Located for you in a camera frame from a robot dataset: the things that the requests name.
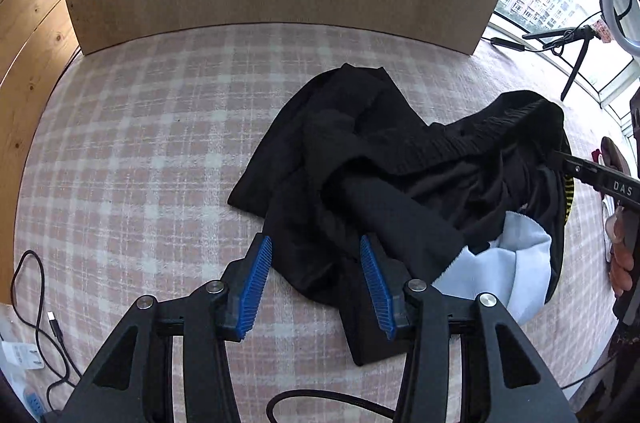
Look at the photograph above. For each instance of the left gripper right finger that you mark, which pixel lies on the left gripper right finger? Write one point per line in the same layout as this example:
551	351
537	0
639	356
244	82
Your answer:
386	278

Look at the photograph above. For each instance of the black yellow-striped sport garment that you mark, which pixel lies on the black yellow-striped sport garment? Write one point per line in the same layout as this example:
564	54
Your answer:
347	156

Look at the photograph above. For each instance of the black inline cable switch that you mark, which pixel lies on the black inline cable switch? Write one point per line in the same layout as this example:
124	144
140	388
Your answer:
506	44

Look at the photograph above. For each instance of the white light-blue garment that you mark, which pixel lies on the white light-blue garment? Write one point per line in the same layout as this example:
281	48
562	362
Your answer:
516	268

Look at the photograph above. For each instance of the dark brown folded garment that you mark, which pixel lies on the dark brown folded garment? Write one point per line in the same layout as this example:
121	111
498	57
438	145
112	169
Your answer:
609	155

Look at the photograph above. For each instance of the person's right hand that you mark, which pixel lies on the person's right hand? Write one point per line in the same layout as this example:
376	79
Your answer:
622	230

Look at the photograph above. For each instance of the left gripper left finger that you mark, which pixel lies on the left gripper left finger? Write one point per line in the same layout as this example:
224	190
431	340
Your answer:
245	280

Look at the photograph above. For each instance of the white power adapter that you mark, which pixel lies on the white power adapter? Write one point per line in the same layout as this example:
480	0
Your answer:
17	356

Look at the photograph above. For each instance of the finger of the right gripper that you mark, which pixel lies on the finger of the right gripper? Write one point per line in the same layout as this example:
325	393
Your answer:
585	171

